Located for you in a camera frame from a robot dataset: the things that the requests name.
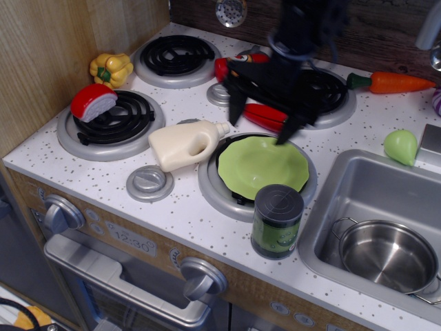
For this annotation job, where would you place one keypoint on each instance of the upper grey stovetop knob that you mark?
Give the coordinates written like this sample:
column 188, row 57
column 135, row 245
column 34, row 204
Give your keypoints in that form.
column 218, row 95

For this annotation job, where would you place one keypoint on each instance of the steel pot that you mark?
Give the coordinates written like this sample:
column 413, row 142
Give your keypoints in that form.
column 389, row 254

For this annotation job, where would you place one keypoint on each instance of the hanging metal strainer spoon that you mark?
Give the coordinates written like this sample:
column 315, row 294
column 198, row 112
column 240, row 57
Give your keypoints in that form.
column 231, row 13

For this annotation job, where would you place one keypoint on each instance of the grey stovetop knob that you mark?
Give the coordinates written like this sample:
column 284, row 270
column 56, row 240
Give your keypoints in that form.
column 218, row 95
column 149, row 184

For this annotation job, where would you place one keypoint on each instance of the green labelled toy can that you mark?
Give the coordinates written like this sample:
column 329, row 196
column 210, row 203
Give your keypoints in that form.
column 277, row 214

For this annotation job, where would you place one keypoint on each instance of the right grey oven knob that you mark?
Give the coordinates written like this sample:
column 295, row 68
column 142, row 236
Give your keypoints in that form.
column 201, row 278

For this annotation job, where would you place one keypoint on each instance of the grey oven knob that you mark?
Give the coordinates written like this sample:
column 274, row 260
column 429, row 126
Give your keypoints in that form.
column 61, row 215
column 201, row 278

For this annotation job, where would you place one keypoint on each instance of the silver faucet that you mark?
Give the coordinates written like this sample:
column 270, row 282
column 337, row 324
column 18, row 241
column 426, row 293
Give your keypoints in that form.
column 428, row 37

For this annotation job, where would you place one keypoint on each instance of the silver sink basin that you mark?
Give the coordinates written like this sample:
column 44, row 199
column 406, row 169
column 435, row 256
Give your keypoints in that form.
column 366, row 186

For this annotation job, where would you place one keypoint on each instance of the red toy ketchup bottle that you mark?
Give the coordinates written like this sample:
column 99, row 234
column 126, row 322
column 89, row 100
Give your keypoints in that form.
column 220, row 65

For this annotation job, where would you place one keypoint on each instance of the oven clock display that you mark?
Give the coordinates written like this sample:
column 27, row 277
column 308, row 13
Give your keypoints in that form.
column 132, row 239

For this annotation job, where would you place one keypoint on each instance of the light green toy pear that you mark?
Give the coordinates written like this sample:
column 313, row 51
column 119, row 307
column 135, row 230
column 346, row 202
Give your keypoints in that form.
column 401, row 146

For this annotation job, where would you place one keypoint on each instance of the left grey oven knob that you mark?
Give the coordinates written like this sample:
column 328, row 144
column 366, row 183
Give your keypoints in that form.
column 61, row 215

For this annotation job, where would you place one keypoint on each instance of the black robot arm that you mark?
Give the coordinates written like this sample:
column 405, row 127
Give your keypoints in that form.
column 304, row 27

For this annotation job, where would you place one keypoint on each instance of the red toy chili pepper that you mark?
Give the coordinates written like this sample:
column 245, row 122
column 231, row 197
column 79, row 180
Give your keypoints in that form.
column 265, row 116

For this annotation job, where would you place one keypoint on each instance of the purple toy onion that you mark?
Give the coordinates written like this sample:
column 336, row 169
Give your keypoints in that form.
column 436, row 101

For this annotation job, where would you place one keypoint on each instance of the light green plate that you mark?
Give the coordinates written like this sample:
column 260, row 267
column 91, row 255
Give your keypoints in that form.
column 248, row 165

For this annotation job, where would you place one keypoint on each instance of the red white toy sushi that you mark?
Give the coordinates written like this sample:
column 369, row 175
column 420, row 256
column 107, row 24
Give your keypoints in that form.
column 92, row 101

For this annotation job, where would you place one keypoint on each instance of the cream toy detergent bottle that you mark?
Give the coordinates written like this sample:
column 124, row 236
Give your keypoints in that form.
column 185, row 144

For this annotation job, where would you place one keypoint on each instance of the grey oven door handle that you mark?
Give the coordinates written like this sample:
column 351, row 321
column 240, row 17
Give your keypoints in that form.
column 105, row 273

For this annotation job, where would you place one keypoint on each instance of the yellow toy bell pepper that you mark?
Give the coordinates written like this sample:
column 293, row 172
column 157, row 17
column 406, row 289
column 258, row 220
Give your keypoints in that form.
column 111, row 70

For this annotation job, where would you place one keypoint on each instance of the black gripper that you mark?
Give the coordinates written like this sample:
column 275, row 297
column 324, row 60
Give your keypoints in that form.
column 274, row 84

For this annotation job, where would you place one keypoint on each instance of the back right stove burner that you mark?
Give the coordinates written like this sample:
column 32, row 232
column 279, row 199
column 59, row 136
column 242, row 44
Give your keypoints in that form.
column 338, row 103

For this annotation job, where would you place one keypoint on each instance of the orange toy carrot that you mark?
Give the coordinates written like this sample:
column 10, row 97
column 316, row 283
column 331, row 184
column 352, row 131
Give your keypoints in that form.
column 388, row 83

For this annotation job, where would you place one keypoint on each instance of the back left stove burner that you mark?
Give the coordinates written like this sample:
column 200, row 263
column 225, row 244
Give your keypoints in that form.
column 176, row 62

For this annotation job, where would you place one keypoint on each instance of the lower grey stovetop knob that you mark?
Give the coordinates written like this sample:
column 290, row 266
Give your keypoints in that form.
column 149, row 184

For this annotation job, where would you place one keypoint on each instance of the front left stove burner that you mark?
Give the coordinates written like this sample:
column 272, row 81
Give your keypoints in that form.
column 120, row 133

